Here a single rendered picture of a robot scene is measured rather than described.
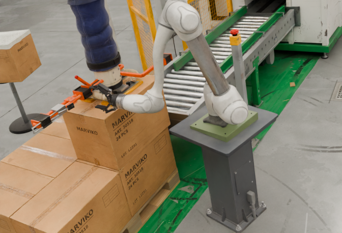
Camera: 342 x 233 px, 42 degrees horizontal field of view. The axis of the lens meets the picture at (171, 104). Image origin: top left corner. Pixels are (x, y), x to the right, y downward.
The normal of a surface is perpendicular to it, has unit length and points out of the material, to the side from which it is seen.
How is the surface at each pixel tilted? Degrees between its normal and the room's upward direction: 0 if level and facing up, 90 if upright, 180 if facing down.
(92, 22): 75
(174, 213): 0
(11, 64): 90
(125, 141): 90
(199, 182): 0
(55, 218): 0
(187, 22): 82
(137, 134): 90
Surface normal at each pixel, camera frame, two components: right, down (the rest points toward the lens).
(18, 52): 0.95, -0.03
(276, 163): -0.18, -0.87
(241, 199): 0.67, 0.24
